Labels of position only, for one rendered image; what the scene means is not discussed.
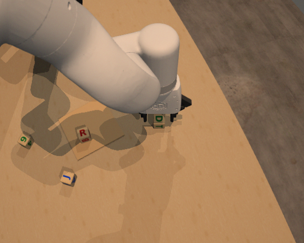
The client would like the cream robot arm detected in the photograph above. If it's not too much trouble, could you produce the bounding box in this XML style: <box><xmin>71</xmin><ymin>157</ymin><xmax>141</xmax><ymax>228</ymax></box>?
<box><xmin>0</xmin><ymin>0</ymin><xmax>180</xmax><ymax>114</ymax></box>

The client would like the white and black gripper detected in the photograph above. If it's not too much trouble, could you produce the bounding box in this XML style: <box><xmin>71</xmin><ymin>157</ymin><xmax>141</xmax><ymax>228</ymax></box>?
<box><xmin>139</xmin><ymin>75</ymin><xmax>192</xmax><ymax>122</ymax></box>

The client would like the tan flat mat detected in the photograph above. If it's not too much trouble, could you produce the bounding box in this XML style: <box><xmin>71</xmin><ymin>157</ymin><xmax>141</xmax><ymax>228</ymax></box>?
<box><xmin>58</xmin><ymin>100</ymin><xmax>124</xmax><ymax>160</ymax></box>

